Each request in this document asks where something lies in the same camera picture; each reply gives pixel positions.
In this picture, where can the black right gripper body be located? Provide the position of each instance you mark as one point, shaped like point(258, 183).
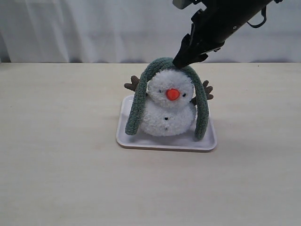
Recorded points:
point(200, 41)

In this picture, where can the white plush snowman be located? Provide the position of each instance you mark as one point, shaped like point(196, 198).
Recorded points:
point(169, 103)

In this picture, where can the green knitted scarf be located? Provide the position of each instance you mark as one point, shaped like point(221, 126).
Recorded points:
point(138, 101)

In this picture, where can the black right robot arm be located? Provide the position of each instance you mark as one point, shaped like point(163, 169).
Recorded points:
point(235, 13)

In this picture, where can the white rectangular tray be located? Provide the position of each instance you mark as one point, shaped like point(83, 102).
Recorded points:
point(184, 142)

